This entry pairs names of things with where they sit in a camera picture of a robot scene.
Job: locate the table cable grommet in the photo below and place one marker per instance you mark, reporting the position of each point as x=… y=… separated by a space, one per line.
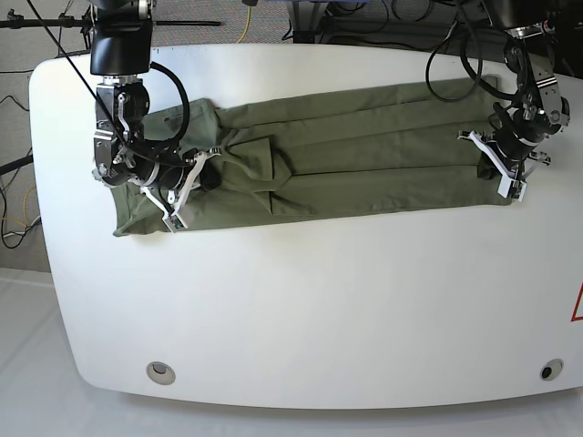
x=551 y=370
x=160 y=373

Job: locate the left table cable grommet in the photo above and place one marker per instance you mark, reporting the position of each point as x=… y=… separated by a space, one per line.
x=160 y=373

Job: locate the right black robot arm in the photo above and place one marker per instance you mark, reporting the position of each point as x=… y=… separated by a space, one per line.
x=137 y=153

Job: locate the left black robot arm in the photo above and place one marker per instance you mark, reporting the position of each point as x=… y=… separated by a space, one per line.
x=536 y=110

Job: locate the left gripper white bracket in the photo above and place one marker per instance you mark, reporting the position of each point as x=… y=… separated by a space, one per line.
x=518 y=158

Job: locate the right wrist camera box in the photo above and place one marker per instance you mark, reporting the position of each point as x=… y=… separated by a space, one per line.
x=173 y=223

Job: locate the right table cable grommet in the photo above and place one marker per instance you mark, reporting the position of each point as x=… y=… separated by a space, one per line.
x=551 y=370

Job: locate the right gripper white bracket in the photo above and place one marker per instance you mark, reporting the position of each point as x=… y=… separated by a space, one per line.
x=168 y=186

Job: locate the black tripod stand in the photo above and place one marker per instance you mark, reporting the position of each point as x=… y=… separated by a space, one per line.
x=85 y=24

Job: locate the olive green T-shirt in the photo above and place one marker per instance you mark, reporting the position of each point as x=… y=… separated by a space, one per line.
x=350 y=153

